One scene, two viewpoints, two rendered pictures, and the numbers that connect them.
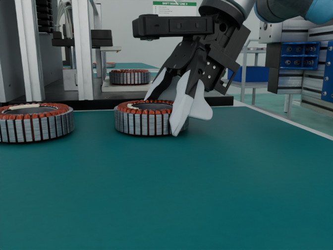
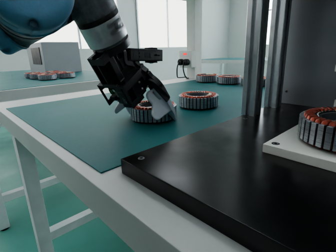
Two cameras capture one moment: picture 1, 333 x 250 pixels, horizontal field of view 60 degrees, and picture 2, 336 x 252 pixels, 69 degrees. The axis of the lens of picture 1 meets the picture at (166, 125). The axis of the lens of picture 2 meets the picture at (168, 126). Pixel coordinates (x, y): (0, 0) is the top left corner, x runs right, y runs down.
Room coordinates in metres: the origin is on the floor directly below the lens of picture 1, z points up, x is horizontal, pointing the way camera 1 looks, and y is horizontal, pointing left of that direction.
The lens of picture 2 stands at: (0.93, -0.26, 0.90)
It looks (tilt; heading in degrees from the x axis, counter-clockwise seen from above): 17 degrees down; 147
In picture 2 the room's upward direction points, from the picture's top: 2 degrees counter-clockwise
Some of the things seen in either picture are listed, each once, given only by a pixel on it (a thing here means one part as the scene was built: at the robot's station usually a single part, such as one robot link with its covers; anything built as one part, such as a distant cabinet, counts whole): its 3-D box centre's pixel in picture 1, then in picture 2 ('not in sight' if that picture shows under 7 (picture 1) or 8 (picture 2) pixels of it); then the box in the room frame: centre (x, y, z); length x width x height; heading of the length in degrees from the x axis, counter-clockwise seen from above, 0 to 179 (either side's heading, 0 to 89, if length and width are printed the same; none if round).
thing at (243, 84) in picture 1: (250, 85); not in sight; (3.48, -1.01, 0.51); 1.01 x 0.60 x 1.01; 10
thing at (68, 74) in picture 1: (75, 78); not in sight; (0.78, 0.24, 0.80); 0.08 x 0.05 x 0.06; 10
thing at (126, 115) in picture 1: (151, 116); (153, 110); (0.43, 0.02, 0.77); 0.11 x 0.11 x 0.04
